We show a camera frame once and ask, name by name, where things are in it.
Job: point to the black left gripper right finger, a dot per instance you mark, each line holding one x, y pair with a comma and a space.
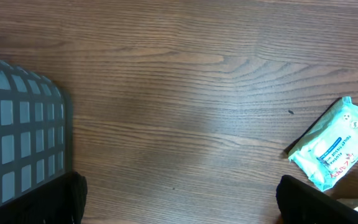
300, 203

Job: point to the grey plastic mesh basket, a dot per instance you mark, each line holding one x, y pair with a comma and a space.
35, 131

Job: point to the teal wet wipes pack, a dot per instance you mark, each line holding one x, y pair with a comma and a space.
330, 148

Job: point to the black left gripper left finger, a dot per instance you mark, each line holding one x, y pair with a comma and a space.
61, 200

